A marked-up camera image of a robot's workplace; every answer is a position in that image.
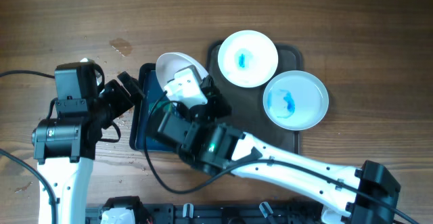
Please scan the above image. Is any black water basin tray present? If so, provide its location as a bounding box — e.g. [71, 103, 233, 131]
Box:
[129, 62, 210, 154]

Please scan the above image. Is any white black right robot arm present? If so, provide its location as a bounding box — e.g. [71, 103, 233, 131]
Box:
[146, 76, 401, 223]

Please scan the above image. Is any dark brown serving tray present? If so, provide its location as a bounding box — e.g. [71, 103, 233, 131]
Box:
[206, 40, 300, 154]

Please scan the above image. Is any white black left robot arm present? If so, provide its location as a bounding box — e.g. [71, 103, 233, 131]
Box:
[32, 70, 144, 223]

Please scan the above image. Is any white plate blue smear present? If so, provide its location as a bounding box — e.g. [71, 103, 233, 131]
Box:
[263, 70, 329, 131]

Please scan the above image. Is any white plate blue dot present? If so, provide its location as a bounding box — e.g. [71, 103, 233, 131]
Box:
[217, 30, 279, 88]

